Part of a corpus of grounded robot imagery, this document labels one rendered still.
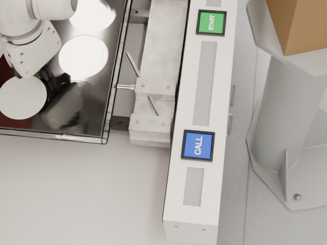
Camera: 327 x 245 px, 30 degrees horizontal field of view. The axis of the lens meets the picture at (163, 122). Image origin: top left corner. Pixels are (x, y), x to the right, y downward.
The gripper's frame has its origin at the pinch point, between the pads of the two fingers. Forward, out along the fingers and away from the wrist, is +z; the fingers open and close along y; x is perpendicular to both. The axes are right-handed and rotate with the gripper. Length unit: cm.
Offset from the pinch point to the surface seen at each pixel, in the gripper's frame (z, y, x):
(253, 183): 92, 38, -33
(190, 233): 2.9, -6.2, -43.1
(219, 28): -4.4, 27.1, -23.1
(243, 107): 92, 58, -13
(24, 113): 2.0, -8.6, -3.1
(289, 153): 75, 47, -38
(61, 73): 2.0, 2.4, -2.3
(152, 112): 4.0, 7.9, -21.6
